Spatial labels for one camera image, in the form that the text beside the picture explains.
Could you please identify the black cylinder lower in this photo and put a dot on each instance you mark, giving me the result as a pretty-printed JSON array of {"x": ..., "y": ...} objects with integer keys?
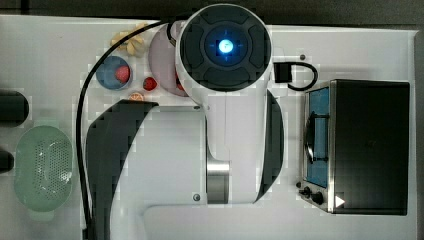
[{"x": 6, "y": 161}]

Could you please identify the blue bowl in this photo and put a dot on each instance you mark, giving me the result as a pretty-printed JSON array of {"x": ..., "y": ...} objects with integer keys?
[{"x": 106, "y": 73}]

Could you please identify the red ketchup bottle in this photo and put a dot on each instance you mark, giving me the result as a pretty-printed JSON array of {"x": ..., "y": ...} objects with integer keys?
[{"x": 178, "y": 83}]

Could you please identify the pink round plate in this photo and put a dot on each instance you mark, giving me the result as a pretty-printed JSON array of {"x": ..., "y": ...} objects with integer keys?
[{"x": 161, "y": 59}]

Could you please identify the black cylinder upper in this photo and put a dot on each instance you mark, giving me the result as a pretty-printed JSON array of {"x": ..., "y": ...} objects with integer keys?
[{"x": 14, "y": 108}]

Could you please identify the red strawberry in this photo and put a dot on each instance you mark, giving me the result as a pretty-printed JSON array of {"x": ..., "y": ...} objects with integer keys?
[{"x": 149, "y": 84}]

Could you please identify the orange slice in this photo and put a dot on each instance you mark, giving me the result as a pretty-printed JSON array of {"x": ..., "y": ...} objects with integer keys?
[{"x": 136, "y": 96}]

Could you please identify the yellow banana bunch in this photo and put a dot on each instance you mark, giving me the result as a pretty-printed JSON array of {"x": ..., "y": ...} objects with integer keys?
[{"x": 135, "y": 46}]

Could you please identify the black toaster oven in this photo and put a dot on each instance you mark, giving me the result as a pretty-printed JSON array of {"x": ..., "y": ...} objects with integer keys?
[{"x": 356, "y": 147}]

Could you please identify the black cylinder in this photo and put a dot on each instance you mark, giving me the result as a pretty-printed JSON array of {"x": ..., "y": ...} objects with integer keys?
[
  {"x": 6, "y": 161},
  {"x": 14, "y": 108}
]

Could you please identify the green perforated colander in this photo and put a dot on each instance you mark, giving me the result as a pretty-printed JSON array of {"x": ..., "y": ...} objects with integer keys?
[{"x": 43, "y": 171}]

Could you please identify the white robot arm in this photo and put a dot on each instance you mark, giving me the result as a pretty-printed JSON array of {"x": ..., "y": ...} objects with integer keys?
[{"x": 223, "y": 148}]

